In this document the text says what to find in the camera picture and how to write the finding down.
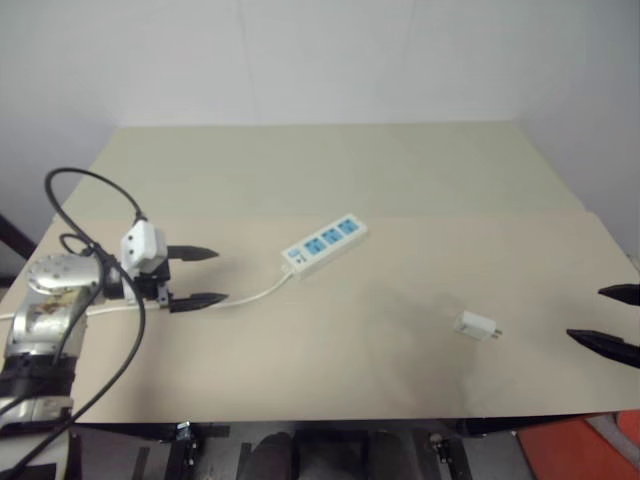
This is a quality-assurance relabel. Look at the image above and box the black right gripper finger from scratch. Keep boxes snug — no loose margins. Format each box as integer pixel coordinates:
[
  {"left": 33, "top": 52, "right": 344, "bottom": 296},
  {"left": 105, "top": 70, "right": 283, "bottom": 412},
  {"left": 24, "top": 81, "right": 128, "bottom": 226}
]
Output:
[
  {"left": 565, "top": 327, "right": 640, "bottom": 371},
  {"left": 597, "top": 283, "right": 640, "bottom": 307}
]

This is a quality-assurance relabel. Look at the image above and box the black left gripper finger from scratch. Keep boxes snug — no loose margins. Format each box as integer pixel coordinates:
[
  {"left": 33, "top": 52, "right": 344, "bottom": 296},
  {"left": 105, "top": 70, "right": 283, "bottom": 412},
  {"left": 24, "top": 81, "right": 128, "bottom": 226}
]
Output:
[
  {"left": 167, "top": 244, "right": 221, "bottom": 265},
  {"left": 168, "top": 292, "right": 231, "bottom": 315}
]

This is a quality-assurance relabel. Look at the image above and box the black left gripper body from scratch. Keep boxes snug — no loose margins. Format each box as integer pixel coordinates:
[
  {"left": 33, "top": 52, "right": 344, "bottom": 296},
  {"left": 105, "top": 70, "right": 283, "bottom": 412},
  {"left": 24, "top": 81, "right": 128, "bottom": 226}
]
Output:
[{"left": 132, "top": 245, "right": 176, "bottom": 314}]

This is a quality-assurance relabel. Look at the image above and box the white and blue power strip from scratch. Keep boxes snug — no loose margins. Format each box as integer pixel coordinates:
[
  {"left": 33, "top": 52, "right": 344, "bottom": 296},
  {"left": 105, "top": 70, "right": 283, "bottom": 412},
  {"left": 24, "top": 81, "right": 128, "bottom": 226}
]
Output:
[{"left": 279, "top": 212, "right": 371, "bottom": 280}]

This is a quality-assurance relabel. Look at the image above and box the white plug adapter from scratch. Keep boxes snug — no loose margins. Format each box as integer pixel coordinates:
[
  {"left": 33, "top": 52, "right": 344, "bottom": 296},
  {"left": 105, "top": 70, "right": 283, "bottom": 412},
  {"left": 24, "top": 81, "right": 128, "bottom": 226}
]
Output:
[{"left": 452, "top": 309, "right": 505, "bottom": 345}]

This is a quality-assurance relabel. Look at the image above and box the orange object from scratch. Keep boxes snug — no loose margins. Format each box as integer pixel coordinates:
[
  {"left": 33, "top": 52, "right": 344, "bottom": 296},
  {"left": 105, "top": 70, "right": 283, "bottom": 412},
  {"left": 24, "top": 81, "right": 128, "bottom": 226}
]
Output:
[{"left": 516, "top": 413, "right": 640, "bottom": 480}]

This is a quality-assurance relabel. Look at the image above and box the dark rounded shape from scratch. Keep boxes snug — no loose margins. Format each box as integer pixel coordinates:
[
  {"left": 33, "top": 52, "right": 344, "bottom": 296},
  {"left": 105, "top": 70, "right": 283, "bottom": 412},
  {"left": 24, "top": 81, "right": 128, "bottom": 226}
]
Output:
[{"left": 248, "top": 431, "right": 297, "bottom": 480}]

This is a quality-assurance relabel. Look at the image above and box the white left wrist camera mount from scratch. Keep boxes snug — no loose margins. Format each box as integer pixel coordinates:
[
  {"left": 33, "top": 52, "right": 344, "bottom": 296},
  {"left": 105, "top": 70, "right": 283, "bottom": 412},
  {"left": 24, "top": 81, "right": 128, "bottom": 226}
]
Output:
[{"left": 119, "top": 221, "right": 169, "bottom": 279}]

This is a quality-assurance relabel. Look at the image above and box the white power strip cord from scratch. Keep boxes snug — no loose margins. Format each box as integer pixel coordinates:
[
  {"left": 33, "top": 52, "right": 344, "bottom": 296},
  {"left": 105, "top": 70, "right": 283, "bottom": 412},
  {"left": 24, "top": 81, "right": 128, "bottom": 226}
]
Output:
[{"left": 0, "top": 267, "right": 297, "bottom": 322}]

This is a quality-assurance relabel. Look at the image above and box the grey hose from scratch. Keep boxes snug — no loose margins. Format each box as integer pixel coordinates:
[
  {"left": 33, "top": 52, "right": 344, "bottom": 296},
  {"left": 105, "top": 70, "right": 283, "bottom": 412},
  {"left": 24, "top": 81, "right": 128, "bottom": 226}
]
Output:
[{"left": 588, "top": 411, "right": 627, "bottom": 454}]

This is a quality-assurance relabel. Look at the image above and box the black table frame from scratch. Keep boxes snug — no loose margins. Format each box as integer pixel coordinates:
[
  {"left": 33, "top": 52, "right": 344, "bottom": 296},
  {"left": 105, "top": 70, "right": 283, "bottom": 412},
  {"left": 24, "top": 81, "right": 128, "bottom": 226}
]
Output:
[{"left": 69, "top": 410, "right": 626, "bottom": 480}]

